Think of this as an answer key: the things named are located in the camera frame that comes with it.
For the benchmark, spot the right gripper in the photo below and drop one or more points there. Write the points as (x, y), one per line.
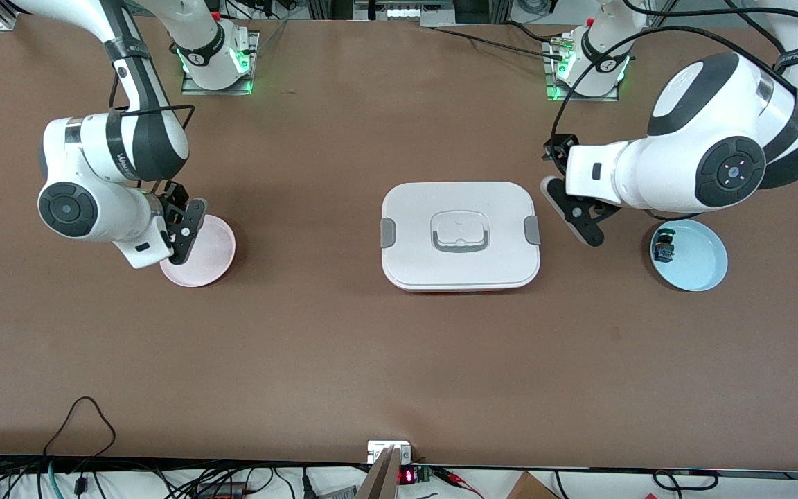
(174, 195)

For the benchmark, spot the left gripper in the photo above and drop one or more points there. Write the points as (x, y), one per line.
(555, 150)

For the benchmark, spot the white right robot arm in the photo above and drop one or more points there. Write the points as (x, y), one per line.
(80, 149)

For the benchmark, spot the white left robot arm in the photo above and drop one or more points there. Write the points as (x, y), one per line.
(669, 173)

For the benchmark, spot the pink round plate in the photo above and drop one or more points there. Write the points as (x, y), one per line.
(208, 263)

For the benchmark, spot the light blue round plate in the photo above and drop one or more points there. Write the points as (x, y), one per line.
(700, 260)

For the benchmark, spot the white lunch box grey latches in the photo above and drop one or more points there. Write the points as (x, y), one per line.
(461, 267)

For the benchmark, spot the white socket block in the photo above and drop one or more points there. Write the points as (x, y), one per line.
(378, 450)

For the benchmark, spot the brown cardboard box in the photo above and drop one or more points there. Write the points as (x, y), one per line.
(530, 488)

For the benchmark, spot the red LED display module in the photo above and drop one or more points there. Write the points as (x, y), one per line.
(407, 477)

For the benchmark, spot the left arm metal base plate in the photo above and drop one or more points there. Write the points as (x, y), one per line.
(553, 93)

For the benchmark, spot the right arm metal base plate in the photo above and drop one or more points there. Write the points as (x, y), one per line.
(250, 69)

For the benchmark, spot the aluminium rail with sockets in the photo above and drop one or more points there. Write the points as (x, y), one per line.
(406, 12)

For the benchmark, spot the grey camera mount bar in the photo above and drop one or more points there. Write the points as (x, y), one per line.
(382, 482)

